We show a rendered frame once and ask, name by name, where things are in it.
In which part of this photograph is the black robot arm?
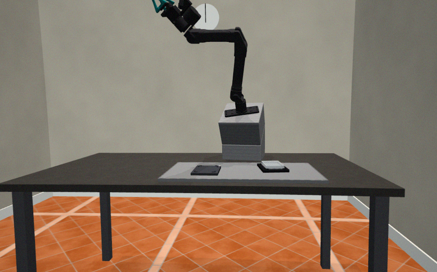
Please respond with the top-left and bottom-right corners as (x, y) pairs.
(168, 0), (259, 117)

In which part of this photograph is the white well plate lid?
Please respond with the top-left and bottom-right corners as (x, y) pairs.
(261, 160), (285, 167)

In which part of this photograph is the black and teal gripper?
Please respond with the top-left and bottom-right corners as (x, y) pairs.
(152, 0), (177, 24)

